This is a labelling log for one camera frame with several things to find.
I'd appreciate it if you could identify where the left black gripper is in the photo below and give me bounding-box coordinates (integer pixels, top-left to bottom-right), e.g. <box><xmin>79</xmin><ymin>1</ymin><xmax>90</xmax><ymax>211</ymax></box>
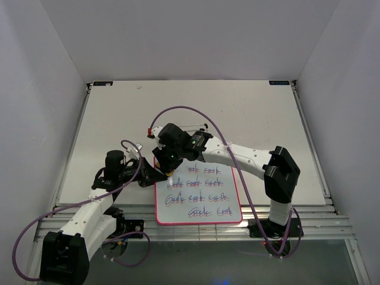
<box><xmin>119</xmin><ymin>157</ymin><xmax>167</xmax><ymax>188</ymax></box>

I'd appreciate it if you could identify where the yellow bone-shaped eraser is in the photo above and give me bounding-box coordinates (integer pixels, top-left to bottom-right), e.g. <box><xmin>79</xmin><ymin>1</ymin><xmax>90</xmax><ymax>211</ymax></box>
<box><xmin>156</xmin><ymin>162</ymin><xmax>175</xmax><ymax>177</ymax></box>

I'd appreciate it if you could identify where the pink framed whiteboard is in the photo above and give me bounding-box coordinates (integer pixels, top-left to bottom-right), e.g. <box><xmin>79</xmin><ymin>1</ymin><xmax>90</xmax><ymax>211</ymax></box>
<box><xmin>154</xmin><ymin>160</ymin><xmax>243</xmax><ymax>226</ymax></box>

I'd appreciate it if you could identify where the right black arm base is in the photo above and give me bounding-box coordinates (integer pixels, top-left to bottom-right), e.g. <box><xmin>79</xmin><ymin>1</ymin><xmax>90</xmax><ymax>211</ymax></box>
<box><xmin>259</xmin><ymin>218</ymin><xmax>304</xmax><ymax>258</ymax></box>

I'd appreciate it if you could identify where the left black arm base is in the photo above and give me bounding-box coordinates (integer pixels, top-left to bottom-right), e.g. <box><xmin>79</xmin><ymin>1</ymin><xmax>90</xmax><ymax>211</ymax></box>
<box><xmin>102</xmin><ymin>207</ymin><xmax>144</xmax><ymax>258</ymax></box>

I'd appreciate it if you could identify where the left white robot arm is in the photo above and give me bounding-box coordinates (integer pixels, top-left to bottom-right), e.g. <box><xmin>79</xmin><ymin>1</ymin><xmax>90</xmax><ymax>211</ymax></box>
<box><xmin>40</xmin><ymin>150</ymin><xmax>167</xmax><ymax>284</ymax></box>

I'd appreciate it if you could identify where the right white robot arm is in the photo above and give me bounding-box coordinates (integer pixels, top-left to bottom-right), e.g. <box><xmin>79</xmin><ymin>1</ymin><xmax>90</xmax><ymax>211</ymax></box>
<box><xmin>148</xmin><ymin>123</ymin><xmax>300</xmax><ymax>238</ymax></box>

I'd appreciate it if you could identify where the left blue corner label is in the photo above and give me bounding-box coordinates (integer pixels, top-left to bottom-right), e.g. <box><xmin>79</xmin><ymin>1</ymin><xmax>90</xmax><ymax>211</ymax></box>
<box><xmin>93</xmin><ymin>81</ymin><xmax>113</xmax><ymax>87</ymax></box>

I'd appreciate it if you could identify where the blue corner label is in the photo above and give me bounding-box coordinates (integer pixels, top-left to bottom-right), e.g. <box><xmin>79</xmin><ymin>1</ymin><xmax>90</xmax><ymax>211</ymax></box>
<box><xmin>93</xmin><ymin>81</ymin><xmax>113</xmax><ymax>87</ymax></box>
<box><xmin>268</xmin><ymin>80</ymin><xmax>290</xmax><ymax>86</ymax></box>

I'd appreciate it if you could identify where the right blue corner label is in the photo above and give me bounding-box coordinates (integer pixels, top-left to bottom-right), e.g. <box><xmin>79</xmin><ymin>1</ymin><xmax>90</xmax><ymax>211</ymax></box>
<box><xmin>268</xmin><ymin>80</ymin><xmax>290</xmax><ymax>86</ymax></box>

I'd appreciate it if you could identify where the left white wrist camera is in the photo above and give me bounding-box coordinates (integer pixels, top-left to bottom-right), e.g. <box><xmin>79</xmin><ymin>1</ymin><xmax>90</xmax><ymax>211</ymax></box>
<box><xmin>123</xmin><ymin>143</ymin><xmax>143</xmax><ymax>160</ymax></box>

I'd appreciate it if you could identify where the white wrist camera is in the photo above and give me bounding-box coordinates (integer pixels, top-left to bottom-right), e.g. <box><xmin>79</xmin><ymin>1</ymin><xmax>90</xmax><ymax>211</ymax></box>
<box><xmin>123</xmin><ymin>143</ymin><xmax>143</xmax><ymax>160</ymax></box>
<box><xmin>147</xmin><ymin>126</ymin><xmax>165</xmax><ymax>150</ymax></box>

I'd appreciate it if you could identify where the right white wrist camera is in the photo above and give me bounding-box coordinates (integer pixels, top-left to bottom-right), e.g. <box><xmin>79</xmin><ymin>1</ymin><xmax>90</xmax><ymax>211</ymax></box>
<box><xmin>147</xmin><ymin>126</ymin><xmax>165</xmax><ymax>150</ymax></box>

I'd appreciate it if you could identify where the black wire whiteboard stand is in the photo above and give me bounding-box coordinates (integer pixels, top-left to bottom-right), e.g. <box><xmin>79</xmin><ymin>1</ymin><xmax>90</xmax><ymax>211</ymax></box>
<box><xmin>180</xmin><ymin>123</ymin><xmax>208</xmax><ymax>132</ymax></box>

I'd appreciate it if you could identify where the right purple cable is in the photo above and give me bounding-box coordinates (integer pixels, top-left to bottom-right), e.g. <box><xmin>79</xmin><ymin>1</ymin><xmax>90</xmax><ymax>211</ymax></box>
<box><xmin>149</xmin><ymin>105</ymin><xmax>300</xmax><ymax>260</ymax></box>

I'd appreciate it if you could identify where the aluminium extrusion frame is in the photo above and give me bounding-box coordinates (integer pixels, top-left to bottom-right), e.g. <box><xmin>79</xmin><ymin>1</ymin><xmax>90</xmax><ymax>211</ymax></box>
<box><xmin>32</xmin><ymin>80</ymin><xmax>371</xmax><ymax>285</ymax></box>

